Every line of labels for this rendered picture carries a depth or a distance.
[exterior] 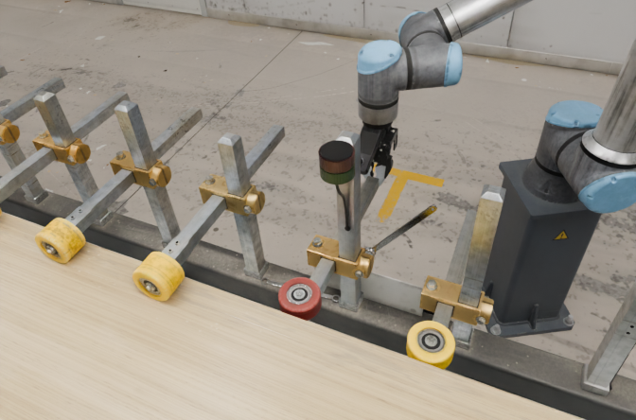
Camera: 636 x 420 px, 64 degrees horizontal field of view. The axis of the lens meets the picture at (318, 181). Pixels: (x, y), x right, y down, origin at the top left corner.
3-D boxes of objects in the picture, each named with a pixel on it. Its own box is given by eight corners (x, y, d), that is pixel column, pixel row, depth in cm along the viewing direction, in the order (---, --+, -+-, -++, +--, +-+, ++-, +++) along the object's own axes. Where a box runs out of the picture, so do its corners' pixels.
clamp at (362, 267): (317, 249, 115) (315, 233, 111) (374, 266, 110) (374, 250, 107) (306, 267, 111) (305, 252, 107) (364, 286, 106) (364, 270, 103)
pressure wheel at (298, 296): (294, 305, 106) (289, 270, 99) (329, 317, 104) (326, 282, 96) (276, 337, 101) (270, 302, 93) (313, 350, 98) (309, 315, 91)
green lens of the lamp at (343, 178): (327, 159, 90) (327, 148, 88) (360, 166, 87) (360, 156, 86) (313, 180, 85) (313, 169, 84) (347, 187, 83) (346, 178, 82)
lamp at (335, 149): (332, 225, 100) (327, 136, 86) (360, 233, 98) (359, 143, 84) (321, 246, 96) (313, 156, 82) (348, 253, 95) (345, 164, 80)
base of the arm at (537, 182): (512, 166, 166) (519, 142, 159) (569, 161, 166) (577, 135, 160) (538, 206, 151) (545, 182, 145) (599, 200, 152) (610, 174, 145)
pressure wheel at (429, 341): (396, 363, 95) (398, 329, 88) (432, 346, 97) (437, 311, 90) (418, 402, 89) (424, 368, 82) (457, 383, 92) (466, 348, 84)
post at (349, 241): (346, 295, 120) (341, 127, 88) (361, 300, 118) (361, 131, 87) (341, 306, 117) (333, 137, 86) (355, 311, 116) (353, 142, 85)
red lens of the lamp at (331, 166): (327, 148, 88) (326, 137, 86) (360, 154, 86) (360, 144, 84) (312, 168, 84) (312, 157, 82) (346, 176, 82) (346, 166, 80)
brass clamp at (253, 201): (216, 188, 117) (212, 171, 114) (268, 202, 112) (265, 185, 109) (201, 205, 113) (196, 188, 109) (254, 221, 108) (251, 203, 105)
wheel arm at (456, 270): (465, 220, 122) (467, 207, 119) (479, 223, 121) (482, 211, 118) (414, 379, 93) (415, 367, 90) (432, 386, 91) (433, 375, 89)
